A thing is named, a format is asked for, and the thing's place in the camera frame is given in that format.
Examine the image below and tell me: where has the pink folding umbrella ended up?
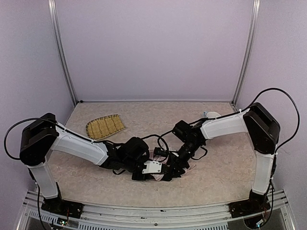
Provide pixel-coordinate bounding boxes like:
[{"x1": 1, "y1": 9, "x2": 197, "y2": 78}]
[{"x1": 150, "y1": 150, "x2": 196, "y2": 181}]

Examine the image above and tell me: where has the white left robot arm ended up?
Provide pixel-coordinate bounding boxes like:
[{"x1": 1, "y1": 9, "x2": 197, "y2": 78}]
[{"x1": 20, "y1": 113, "x2": 162, "y2": 199}]

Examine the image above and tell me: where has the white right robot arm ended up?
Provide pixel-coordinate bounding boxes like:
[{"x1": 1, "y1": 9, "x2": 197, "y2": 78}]
[{"x1": 171, "y1": 103, "x2": 281, "y2": 199}]

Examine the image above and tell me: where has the woven bamboo tray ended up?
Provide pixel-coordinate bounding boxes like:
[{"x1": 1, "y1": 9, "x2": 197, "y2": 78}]
[{"x1": 85, "y1": 114, "x2": 126, "y2": 140}]

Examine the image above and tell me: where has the light blue ceramic mug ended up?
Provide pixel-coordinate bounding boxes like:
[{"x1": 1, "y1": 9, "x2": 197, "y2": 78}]
[{"x1": 203, "y1": 111, "x2": 221, "y2": 119}]

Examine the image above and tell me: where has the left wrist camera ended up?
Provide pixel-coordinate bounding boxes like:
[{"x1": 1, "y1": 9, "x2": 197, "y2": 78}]
[{"x1": 142, "y1": 161, "x2": 168, "y2": 174}]

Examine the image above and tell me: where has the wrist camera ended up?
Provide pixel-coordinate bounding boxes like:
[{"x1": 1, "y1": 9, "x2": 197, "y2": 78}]
[
  {"x1": 153, "y1": 147, "x2": 168, "y2": 157},
  {"x1": 142, "y1": 161, "x2": 168, "y2": 174}
]

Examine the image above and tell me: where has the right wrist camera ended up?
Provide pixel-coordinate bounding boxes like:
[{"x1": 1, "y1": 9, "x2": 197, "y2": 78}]
[{"x1": 153, "y1": 147, "x2": 168, "y2": 157}]

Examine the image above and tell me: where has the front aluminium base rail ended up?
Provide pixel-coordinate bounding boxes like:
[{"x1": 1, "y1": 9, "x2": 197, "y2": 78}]
[{"x1": 16, "y1": 189, "x2": 295, "y2": 230}]

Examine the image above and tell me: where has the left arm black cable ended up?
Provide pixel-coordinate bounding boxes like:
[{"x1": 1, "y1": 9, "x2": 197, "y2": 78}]
[{"x1": 3, "y1": 117, "x2": 58, "y2": 161}]

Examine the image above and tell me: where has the right rear aluminium corner post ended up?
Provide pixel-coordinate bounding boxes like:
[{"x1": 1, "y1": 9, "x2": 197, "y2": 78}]
[{"x1": 232, "y1": 0, "x2": 261, "y2": 107}]

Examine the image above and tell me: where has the aluminium corner post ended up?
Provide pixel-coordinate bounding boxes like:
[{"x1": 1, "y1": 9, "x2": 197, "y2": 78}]
[
  {"x1": 232, "y1": 0, "x2": 261, "y2": 107},
  {"x1": 48, "y1": 0, "x2": 78, "y2": 107}
]

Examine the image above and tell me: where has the left rear aluminium corner post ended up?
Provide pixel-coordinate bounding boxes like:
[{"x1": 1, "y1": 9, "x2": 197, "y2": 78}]
[{"x1": 48, "y1": 0, "x2": 78, "y2": 107}]

